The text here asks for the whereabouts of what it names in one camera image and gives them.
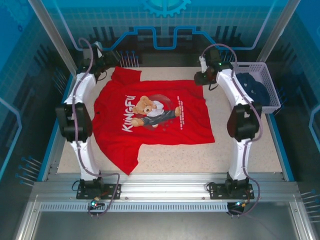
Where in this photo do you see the red printed t-shirt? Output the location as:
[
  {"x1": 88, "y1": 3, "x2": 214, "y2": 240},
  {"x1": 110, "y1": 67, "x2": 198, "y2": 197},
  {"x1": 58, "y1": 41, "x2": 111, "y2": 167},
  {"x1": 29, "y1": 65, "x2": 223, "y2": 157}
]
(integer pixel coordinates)
[{"x1": 91, "y1": 66, "x2": 216, "y2": 176}]

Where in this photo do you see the navy blue garment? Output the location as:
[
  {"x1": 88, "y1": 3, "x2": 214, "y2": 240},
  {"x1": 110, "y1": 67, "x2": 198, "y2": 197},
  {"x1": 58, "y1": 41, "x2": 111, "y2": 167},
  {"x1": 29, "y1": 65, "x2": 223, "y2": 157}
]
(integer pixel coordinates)
[{"x1": 236, "y1": 72, "x2": 271, "y2": 106}]

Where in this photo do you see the lavender plastic basket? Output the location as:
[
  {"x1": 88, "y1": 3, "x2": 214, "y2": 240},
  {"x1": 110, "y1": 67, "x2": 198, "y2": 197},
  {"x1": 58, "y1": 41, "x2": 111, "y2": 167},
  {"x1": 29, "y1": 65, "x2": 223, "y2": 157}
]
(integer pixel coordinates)
[{"x1": 229, "y1": 61, "x2": 282, "y2": 115}]

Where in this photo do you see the blue table edge trim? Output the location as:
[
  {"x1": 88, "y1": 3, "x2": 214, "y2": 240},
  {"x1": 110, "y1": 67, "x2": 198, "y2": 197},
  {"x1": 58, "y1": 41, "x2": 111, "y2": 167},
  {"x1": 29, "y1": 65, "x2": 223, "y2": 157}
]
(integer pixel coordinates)
[
  {"x1": 266, "y1": 113, "x2": 296, "y2": 182},
  {"x1": 37, "y1": 71, "x2": 78, "y2": 182}
]

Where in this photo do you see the small lit electronics module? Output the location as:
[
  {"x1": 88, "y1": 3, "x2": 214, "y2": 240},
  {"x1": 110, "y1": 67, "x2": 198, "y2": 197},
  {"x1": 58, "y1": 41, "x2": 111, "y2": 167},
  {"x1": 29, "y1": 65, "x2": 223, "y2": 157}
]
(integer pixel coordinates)
[
  {"x1": 228, "y1": 199, "x2": 251, "y2": 211},
  {"x1": 87, "y1": 198, "x2": 105, "y2": 210}
]

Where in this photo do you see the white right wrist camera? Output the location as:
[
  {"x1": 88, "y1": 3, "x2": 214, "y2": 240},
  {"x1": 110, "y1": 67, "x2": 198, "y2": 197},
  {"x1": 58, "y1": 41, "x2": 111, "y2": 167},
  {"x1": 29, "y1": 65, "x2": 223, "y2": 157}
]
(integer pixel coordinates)
[{"x1": 198, "y1": 56, "x2": 209, "y2": 74}]

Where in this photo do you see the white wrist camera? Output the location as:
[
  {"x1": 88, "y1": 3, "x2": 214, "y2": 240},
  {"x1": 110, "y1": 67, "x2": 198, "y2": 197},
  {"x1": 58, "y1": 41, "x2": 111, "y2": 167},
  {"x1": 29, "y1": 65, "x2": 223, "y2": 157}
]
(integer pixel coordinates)
[
  {"x1": 198, "y1": 56, "x2": 209, "y2": 74},
  {"x1": 91, "y1": 41, "x2": 104, "y2": 60}
]

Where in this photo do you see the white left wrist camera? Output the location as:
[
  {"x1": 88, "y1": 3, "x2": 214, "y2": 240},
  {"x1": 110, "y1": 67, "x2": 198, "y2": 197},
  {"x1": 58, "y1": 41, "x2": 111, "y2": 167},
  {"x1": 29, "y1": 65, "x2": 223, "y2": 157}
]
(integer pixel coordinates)
[{"x1": 91, "y1": 41, "x2": 104, "y2": 60}]

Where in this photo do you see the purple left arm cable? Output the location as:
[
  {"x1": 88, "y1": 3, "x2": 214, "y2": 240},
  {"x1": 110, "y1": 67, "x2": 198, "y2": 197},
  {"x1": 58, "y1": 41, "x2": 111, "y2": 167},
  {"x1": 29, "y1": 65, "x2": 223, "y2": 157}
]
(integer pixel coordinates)
[{"x1": 71, "y1": 37, "x2": 121, "y2": 220}]

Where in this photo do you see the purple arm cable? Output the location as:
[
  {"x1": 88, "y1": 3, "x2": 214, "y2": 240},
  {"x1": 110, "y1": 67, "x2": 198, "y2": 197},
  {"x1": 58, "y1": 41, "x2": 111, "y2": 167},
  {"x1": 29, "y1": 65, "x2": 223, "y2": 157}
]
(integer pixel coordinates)
[
  {"x1": 201, "y1": 43, "x2": 263, "y2": 219},
  {"x1": 71, "y1": 37, "x2": 121, "y2": 220}
]

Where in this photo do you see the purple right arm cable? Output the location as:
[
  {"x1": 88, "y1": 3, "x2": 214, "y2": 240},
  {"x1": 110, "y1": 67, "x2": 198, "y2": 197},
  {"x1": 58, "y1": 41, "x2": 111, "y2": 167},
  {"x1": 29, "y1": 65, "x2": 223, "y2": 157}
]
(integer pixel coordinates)
[{"x1": 201, "y1": 43, "x2": 263, "y2": 219}]

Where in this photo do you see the aluminium enclosure post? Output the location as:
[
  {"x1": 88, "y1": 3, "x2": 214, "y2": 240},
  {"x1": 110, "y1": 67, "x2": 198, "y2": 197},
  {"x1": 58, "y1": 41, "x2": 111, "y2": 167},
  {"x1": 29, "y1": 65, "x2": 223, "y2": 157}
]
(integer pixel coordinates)
[
  {"x1": 256, "y1": 0, "x2": 301, "y2": 66},
  {"x1": 27, "y1": 0, "x2": 85, "y2": 77}
]

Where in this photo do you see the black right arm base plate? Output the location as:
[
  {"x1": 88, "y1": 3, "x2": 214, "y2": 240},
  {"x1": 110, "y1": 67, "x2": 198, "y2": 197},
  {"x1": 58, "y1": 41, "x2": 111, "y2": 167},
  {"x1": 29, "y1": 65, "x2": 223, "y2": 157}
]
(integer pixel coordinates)
[{"x1": 207, "y1": 182, "x2": 256, "y2": 200}]

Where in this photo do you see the aluminium front frame rail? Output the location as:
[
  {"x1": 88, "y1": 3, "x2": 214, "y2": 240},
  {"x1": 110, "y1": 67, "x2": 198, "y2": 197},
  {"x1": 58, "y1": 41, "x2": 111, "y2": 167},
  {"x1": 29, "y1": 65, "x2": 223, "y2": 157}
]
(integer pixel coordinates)
[{"x1": 32, "y1": 171, "x2": 300, "y2": 204}]

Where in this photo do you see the aluminium table side rail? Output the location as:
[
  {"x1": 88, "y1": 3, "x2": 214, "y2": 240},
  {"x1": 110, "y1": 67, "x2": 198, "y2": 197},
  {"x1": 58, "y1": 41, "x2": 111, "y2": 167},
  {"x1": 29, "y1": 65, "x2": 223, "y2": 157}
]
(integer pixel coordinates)
[{"x1": 47, "y1": 71, "x2": 85, "y2": 181}]

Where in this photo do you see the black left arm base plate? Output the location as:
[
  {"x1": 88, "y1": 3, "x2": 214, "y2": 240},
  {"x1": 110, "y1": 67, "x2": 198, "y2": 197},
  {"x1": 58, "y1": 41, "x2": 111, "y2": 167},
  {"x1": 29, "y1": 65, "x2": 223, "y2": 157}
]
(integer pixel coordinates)
[{"x1": 76, "y1": 183, "x2": 123, "y2": 200}]

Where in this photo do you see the slotted grey cable duct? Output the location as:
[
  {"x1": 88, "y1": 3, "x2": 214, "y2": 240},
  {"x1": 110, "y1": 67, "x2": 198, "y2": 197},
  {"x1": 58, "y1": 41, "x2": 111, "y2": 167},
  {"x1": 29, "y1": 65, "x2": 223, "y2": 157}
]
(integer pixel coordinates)
[{"x1": 39, "y1": 202, "x2": 230, "y2": 213}]

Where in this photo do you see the aluminium lower frame bar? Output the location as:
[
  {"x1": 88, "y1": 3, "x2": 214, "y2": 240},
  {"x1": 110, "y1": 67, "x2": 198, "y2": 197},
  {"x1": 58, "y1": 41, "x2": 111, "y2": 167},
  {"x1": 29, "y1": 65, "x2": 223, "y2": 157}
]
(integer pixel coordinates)
[
  {"x1": 13, "y1": 199, "x2": 42, "y2": 240},
  {"x1": 289, "y1": 201, "x2": 316, "y2": 240}
]

